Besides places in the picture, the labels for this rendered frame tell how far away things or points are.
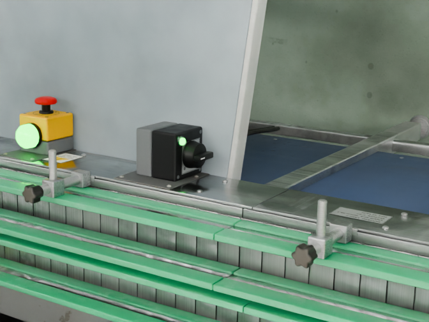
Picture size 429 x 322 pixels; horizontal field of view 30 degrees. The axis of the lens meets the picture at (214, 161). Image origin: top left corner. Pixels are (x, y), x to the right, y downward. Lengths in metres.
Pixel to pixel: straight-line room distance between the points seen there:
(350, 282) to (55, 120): 0.63
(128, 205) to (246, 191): 0.18
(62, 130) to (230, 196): 0.40
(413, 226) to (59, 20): 0.75
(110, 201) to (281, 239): 0.30
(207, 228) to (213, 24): 0.35
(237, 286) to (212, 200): 0.15
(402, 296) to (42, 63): 0.81
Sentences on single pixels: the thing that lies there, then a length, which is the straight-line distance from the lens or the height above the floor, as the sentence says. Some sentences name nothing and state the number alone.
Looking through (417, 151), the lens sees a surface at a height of 0.25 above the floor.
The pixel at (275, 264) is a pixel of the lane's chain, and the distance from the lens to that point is 1.17.
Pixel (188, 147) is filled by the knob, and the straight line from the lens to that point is 1.29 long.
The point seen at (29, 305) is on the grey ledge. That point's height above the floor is 0.88.
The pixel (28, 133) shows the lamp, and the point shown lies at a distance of 1.45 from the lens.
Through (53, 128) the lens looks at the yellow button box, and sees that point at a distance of 1.47.
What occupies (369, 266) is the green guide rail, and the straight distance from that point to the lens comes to 1.02.
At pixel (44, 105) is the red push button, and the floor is 0.80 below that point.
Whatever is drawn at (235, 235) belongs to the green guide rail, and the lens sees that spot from 1.10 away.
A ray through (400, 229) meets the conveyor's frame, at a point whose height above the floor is 0.84.
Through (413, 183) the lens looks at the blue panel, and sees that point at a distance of 1.43.
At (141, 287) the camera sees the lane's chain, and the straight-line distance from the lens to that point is 1.32.
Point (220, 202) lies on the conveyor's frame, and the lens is 1.19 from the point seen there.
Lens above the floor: 1.85
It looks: 56 degrees down
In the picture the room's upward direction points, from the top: 110 degrees counter-clockwise
